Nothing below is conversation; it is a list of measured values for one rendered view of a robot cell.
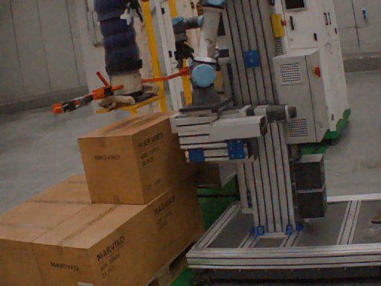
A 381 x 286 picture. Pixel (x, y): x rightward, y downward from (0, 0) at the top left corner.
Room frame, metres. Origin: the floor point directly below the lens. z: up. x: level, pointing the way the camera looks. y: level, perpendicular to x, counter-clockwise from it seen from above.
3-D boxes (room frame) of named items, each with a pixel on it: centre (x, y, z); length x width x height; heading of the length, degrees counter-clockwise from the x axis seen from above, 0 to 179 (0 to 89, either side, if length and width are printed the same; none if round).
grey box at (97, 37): (4.52, 0.60, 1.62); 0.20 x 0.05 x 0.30; 152
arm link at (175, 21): (3.23, -0.07, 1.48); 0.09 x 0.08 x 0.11; 116
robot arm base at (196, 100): (2.77, -0.13, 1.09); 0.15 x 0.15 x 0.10
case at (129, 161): (3.11, 0.31, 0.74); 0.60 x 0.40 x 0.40; 149
